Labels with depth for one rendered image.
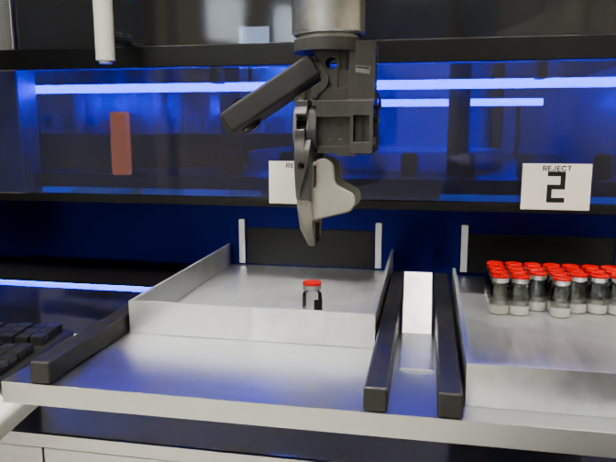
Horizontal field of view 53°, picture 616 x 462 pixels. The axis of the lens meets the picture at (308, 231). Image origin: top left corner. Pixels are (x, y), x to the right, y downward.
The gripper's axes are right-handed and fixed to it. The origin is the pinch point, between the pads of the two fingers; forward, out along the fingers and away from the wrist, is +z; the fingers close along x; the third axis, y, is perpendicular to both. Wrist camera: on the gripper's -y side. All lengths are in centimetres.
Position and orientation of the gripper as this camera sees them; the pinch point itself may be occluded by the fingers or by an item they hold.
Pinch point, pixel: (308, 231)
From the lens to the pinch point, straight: 67.6
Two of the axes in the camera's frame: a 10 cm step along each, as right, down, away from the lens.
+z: 0.0, 9.9, 1.6
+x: 1.9, -1.6, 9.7
